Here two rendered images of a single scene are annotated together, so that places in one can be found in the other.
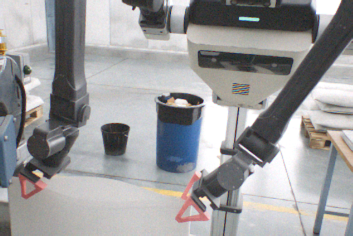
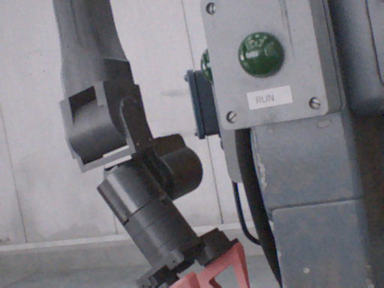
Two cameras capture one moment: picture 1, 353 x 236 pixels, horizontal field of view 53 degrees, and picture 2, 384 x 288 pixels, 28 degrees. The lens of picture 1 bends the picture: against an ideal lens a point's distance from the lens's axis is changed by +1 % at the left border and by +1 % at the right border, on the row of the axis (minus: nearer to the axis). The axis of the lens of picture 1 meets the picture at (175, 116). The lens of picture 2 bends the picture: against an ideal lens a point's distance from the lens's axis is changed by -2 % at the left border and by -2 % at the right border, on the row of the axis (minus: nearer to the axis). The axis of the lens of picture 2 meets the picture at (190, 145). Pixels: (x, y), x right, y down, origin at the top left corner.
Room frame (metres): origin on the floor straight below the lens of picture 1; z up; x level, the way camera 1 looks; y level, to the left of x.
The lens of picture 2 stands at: (1.54, 0.58, 1.26)
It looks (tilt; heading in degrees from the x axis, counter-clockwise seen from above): 3 degrees down; 198
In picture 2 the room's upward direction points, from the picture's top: 10 degrees counter-clockwise
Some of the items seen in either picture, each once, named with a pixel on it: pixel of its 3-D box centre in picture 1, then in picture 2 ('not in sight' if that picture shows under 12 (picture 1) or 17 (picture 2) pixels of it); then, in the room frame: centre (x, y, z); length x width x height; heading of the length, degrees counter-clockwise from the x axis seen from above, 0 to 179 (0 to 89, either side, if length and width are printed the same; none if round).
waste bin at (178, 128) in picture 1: (178, 132); not in sight; (3.07, -0.04, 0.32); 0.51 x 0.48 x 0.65; 171
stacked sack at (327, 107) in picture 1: (334, 103); not in sight; (4.03, -1.86, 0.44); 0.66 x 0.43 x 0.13; 171
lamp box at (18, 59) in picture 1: (14, 68); (274, 54); (1.02, 0.48, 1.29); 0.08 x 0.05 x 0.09; 81
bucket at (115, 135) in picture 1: (115, 139); not in sight; (3.26, 0.59, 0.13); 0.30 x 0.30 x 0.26
